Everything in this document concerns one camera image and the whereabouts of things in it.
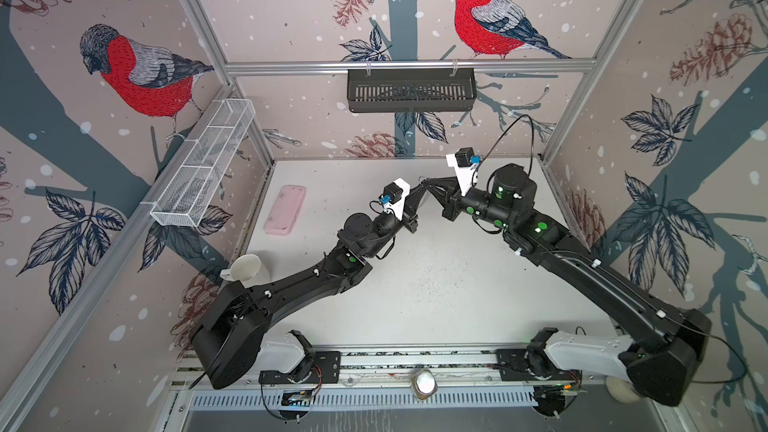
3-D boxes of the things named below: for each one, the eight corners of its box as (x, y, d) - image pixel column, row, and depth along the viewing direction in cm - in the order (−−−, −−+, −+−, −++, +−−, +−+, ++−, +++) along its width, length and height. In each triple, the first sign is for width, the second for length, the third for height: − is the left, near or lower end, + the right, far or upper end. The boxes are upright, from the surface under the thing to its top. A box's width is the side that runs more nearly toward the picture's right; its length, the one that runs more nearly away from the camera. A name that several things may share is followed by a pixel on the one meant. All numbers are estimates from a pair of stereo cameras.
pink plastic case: (265, 233, 102) (262, 228, 100) (285, 189, 115) (282, 184, 112) (289, 236, 101) (287, 231, 99) (306, 191, 114) (304, 186, 112)
